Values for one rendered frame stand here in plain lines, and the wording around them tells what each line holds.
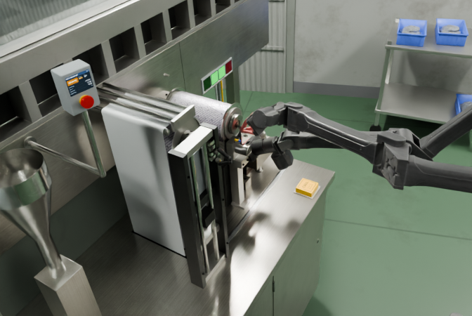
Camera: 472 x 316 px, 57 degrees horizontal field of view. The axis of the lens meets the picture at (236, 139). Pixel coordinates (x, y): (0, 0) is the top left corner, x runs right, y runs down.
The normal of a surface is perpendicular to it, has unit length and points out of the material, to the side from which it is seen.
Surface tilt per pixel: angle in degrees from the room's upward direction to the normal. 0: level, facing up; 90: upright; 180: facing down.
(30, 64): 90
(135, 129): 90
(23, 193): 90
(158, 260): 0
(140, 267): 0
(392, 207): 0
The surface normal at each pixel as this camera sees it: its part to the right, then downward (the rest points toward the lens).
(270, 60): -0.24, 0.58
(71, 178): 0.85, 0.27
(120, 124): -0.52, 0.52
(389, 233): -0.05, -0.81
